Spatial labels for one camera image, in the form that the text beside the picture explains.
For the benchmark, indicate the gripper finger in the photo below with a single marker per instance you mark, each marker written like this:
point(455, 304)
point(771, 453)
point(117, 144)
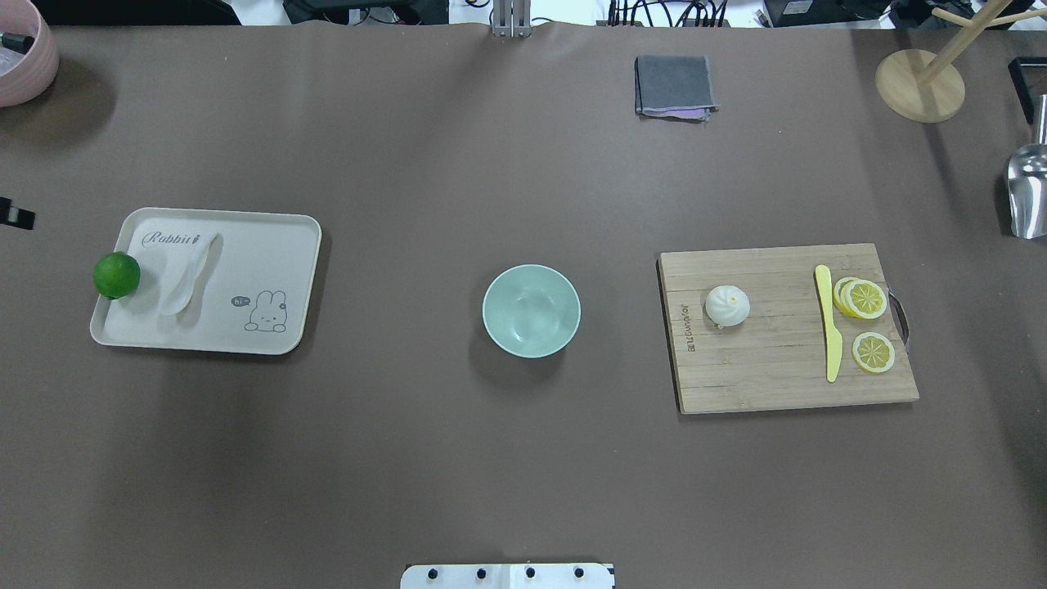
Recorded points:
point(12, 216)

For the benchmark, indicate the white ceramic spoon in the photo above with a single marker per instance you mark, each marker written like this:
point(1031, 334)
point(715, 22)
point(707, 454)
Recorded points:
point(181, 294)

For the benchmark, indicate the white steamed bun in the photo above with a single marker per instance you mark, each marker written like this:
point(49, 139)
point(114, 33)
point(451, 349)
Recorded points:
point(727, 306)

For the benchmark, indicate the pink bowl with ice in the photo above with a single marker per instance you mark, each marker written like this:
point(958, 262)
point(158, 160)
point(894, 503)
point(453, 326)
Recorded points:
point(29, 53)

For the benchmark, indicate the mint green bowl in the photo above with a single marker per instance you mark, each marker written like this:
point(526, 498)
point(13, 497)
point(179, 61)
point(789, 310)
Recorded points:
point(531, 311)

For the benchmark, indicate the green lime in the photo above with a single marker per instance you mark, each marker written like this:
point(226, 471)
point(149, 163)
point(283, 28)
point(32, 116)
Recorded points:
point(116, 275)

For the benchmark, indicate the metal tube black cap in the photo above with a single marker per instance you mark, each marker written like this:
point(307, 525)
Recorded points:
point(18, 43)

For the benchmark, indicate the white rabbit tray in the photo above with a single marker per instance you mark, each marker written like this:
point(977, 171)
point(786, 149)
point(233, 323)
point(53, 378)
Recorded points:
point(252, 295)

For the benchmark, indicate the grey folded cloth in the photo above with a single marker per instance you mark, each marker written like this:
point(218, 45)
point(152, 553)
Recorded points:
point(674, 87)

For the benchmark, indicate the bamboo cutting board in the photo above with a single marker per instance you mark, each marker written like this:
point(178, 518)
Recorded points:
point(775, 360)

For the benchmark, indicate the yellow plastic knife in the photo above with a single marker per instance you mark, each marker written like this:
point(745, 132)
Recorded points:
point(833, 337)

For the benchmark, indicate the lemon slice stack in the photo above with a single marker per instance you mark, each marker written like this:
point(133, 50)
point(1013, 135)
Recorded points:
point(860, 298)

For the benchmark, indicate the single lemon slice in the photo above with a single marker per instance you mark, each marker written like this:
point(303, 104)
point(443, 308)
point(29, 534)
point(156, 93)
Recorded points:
point(873, 352)

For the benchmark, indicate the wooden mug tree stand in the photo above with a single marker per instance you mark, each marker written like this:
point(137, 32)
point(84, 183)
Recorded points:
point(925, 86)

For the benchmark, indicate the metal scoop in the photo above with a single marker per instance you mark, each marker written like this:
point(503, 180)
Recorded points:
point(1026, 181)

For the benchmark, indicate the black tray at edge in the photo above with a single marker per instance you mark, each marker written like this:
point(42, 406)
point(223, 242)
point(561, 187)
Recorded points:
point(1028, 74)

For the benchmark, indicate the aluminium frame post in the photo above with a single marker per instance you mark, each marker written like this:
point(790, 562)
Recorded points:
point(511, 18)

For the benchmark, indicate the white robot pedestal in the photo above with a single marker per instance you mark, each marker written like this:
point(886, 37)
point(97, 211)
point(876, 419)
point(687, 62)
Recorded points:
point(510, 575)

